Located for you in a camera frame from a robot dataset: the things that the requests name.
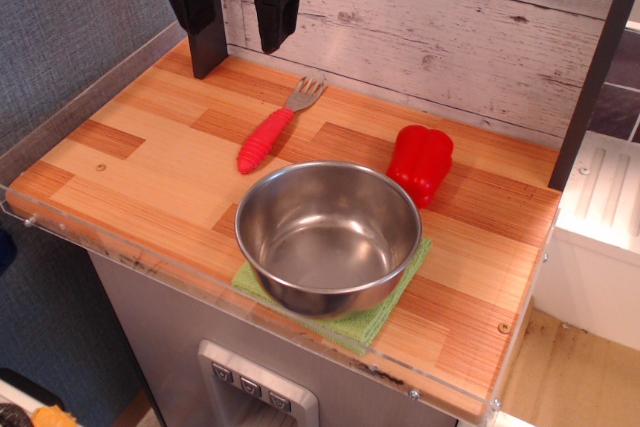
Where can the red bell pepper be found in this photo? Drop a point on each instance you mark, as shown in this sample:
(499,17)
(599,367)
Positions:
(421,159)

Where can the stainless steel bowl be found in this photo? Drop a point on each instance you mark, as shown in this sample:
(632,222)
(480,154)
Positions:
(327,239)

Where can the silver toy fridge cabinet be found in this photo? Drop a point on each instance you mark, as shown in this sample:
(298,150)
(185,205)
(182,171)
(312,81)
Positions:
(164,327)

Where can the green cloth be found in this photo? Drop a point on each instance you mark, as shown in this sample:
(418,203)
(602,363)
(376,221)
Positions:
(356,332)

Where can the silver dispenser panel with buttons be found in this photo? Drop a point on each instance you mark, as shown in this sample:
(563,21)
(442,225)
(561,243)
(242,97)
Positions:
(244,393)

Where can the white toy sink drainboard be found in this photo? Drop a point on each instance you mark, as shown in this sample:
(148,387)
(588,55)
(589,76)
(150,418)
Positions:
(590,274)

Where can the orange object bottom left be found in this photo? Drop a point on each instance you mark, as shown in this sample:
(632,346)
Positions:
(52,416)

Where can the red handled metal fork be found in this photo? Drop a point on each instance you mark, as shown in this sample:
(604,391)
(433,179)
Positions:
(260,142)

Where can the dark right support post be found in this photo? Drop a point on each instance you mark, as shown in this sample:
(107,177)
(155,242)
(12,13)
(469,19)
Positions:
(604,54)

